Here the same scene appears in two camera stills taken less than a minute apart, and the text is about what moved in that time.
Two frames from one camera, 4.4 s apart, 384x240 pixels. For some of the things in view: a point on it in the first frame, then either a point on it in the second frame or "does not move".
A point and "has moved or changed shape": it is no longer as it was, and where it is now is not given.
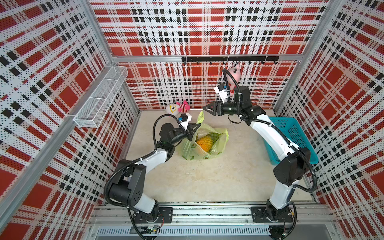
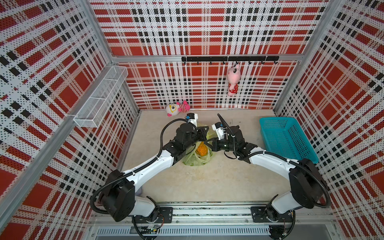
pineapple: (205, 142) has moved or changed shape
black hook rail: (230, 59) does not move
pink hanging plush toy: (235, 71) does not move
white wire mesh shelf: (92, 114) does not move
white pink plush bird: (174, 109) does not move
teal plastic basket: (292, 129) does not move
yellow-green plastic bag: (207, 143) has moved or changed shape
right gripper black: (215, 108) -> (215, 142)
